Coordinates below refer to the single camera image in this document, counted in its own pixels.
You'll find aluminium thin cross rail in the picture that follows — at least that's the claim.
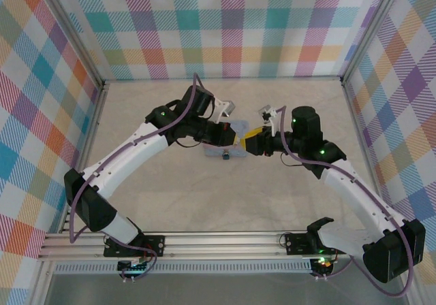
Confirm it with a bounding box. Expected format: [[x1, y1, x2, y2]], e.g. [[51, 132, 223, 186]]
[[104, 76, 343, 82]]

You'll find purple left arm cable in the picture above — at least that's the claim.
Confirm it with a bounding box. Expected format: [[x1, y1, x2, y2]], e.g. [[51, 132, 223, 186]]
[[67, 72, 209, 280]]

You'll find aluminium mounting rail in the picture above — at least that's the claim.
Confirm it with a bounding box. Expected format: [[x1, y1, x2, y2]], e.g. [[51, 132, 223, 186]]
[[36, 231, 355, 262]]

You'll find aluminium frame post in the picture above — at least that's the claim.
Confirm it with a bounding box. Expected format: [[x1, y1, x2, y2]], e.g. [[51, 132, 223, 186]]
[[33, 0, 105, 88], [339, 0, 408, 84]]

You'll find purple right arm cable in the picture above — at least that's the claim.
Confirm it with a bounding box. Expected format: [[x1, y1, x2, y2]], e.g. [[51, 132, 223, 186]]
[[270, 106, 415, 298]]

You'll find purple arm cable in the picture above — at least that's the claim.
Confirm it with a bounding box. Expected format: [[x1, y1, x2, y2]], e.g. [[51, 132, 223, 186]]
[[67, 72, 209, 280], [270, 106, 415, 298]]

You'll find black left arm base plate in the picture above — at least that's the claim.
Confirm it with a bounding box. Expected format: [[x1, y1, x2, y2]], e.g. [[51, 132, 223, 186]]
[[104, 235, 166, 257]]

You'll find clear plastic zip bag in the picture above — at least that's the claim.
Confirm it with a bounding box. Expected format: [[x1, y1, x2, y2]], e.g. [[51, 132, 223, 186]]
[[203, 118, 252, 159]]

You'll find aluminium side rail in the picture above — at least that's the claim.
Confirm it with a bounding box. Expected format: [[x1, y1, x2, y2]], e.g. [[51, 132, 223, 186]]
[[57, 82, 110, 234], [340, 80, 388, 214]]

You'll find slotted grey cable duct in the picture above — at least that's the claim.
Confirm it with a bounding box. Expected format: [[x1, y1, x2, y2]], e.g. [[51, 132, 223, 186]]
[[54, 262, 313, 276]]

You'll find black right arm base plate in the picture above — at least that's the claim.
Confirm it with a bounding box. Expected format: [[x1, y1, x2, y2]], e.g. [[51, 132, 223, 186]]
[[284, 231, 323, 255]]

